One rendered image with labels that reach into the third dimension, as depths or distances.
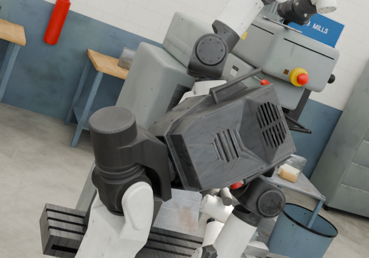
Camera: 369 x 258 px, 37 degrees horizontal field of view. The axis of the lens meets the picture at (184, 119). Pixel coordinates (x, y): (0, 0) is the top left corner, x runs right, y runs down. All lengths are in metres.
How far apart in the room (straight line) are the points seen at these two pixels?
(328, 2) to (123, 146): 0.85
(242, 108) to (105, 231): 0.48
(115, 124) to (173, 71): 1.06
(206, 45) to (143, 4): 4.73
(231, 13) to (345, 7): 5.71
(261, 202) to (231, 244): 0.17
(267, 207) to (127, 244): 0.41
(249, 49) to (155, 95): 0.58
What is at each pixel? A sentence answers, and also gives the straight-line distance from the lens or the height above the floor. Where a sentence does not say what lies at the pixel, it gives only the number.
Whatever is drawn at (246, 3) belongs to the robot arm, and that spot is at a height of 1.91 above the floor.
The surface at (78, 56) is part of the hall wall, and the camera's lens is 6.19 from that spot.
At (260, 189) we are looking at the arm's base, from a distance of 1.58.
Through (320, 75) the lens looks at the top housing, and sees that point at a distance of 1.91.
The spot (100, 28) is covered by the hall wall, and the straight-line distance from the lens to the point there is 6.16.
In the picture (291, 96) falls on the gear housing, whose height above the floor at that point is 1.68.
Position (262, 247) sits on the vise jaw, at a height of 1.06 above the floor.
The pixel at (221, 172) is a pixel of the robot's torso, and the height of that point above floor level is 1.49.
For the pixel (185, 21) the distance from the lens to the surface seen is 2.63.
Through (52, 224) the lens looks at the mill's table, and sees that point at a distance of 2.03.
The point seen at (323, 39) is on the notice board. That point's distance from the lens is 7.17.
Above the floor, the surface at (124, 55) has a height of 1.01.
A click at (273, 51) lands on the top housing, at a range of 1.81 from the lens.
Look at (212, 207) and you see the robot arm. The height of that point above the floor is 1.25.
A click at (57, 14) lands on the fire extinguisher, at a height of 1.12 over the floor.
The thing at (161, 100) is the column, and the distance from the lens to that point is 2.36.
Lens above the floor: 1.88
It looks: 13 degrees down
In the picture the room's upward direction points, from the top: 23 degrees clockwise
